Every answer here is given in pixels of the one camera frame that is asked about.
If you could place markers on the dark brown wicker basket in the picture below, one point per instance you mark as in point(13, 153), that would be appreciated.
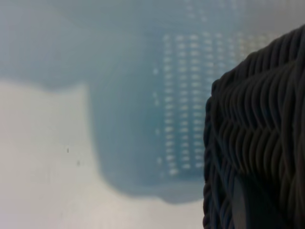
point(262, 131)

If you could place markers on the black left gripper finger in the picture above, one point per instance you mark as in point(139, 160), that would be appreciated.
point(239, 210)

